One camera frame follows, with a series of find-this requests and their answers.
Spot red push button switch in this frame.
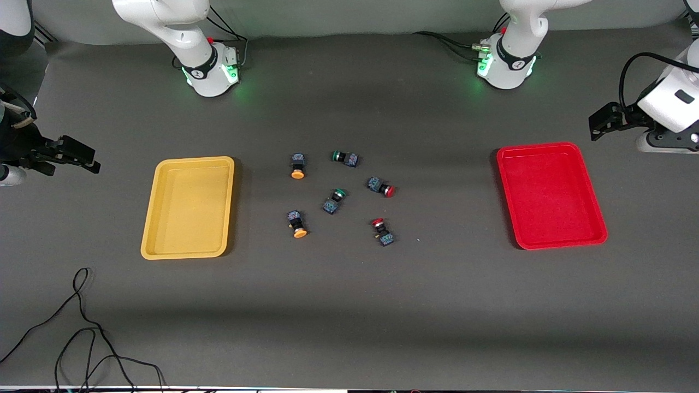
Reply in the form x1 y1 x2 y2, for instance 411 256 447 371
367 176 395 198
371 217 395 247

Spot red plastic tray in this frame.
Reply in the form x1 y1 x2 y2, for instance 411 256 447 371
496 142 608 251

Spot yellow plastic tray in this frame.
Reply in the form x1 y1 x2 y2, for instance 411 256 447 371
140 156 235 260

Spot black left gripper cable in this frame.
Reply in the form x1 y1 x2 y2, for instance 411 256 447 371
619 52 699 110

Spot aluminium frame rail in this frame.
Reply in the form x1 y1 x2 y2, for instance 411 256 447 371
30 19 58 44

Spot thin black loose cable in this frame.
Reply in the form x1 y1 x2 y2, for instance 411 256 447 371
0 267 165 393

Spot black left arm base cable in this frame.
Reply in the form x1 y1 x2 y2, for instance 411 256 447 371
412 14 511 62

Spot black arm base cable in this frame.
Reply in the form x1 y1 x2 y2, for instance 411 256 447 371
205 5 250 69
412 14 511 62

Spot black right arm base cable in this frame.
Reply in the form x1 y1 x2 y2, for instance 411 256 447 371
205 5 250 69

